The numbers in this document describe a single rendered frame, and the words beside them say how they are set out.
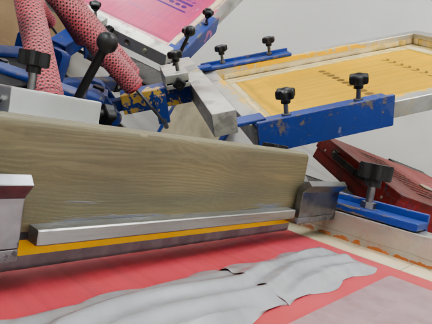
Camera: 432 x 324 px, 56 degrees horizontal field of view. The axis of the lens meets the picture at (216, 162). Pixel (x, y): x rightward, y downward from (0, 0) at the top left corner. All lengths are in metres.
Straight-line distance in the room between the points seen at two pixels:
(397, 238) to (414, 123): 1.84
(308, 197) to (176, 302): 0.27
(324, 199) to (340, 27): 2.17
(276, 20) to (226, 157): 2.56
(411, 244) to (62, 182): 0.40
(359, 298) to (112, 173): 0.22
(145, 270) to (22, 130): 0.14
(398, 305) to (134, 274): 0.22
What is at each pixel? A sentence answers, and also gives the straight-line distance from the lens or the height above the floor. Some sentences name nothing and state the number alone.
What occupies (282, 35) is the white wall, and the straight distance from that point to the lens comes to 2.84.
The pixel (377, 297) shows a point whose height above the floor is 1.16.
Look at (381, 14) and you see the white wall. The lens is 2.57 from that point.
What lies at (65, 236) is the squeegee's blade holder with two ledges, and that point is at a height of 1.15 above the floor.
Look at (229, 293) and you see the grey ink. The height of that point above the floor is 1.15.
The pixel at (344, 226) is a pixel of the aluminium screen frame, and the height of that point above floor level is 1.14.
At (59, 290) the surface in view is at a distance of 0.29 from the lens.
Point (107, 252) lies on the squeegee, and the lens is 0.33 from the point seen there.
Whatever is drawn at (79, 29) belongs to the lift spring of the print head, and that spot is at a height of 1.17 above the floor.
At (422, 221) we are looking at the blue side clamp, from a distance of 0.57.
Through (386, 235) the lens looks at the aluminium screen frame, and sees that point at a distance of 0.55.
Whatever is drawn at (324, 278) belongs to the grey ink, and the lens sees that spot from 0.38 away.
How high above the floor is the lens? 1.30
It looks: 17 degrees down
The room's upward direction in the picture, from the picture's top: 25 degrees clockwise
